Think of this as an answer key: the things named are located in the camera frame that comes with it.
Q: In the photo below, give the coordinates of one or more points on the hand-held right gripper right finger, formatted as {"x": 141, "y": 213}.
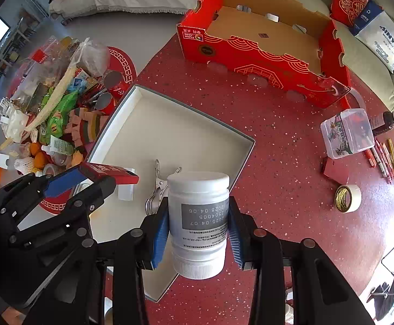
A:
{"x": 237, "y": 240}

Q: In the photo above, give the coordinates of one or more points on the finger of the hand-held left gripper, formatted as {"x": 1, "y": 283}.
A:
{"x": 63, "y": 182}
{"x": 97, "y": 193}

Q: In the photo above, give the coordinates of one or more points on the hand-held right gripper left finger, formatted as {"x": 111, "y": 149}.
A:
{"x": 159, "y": 240}

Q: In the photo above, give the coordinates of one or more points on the white rectangular block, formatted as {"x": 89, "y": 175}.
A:
{"x": 126, "y": 193}

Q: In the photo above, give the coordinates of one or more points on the metal clip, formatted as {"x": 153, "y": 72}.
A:
{"x": 156, "y": 189}

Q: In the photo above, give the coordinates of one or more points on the large white jar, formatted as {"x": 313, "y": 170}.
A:
{"x": 197, "y": 193}

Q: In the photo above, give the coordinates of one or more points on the white tray with grey rim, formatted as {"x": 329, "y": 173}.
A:
{"x": 183, "y": 135}

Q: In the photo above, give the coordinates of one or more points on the small masking tape roll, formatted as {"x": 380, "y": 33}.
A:
{"x": 354, "y": 198}

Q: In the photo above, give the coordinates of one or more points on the orange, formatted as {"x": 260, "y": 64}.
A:
{"x": 40, "y": 160}
{"x": 34, "y": 149}

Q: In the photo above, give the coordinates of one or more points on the white green tube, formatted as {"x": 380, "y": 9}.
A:
{"x": 59, "y": 147}

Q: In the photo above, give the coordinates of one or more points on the fruit in white foam net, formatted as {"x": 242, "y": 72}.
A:
{"x": 24, "y": 165}

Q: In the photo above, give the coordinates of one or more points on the striped knitted cloth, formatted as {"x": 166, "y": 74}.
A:
{"x": 88, "y": 127}

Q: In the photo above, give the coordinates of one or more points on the green snack packets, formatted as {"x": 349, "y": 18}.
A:
{"x": 59, "y": 113}

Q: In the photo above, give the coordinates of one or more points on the white plastic parts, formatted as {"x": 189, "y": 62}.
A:
{"x": 14, "y": 123}

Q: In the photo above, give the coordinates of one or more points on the red can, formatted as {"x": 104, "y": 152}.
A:
{"x": 109, "y": 106}
{"x": 119, "y": 89}

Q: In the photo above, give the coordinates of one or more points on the small red box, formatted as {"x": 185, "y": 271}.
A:
{"x": 336, "y": 171}

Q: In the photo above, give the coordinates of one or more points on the clear plastic bag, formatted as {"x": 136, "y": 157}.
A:
{"x": 93, "y": 56}

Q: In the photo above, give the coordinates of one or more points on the clear plastic container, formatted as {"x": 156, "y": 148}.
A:
{"x": 346, "y": 135}

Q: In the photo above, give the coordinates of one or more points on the row of pens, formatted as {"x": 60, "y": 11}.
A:
{"x": 381, "y": 160}

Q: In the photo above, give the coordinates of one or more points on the red cardboard box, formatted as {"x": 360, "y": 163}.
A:
{"x": 261, "y": 57}

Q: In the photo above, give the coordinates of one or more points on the brown glass bottle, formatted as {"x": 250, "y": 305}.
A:
{"x": 383, "y": 122}

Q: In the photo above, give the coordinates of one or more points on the cream sofa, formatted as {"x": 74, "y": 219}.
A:
{"x": 363, "y": 61}

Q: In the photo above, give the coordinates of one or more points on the white bag with blue print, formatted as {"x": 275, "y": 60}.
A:
{"x": 383, "y": 40}

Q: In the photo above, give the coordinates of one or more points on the red patterned bag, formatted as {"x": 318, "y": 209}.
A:
{"x": 347, "y": 1}

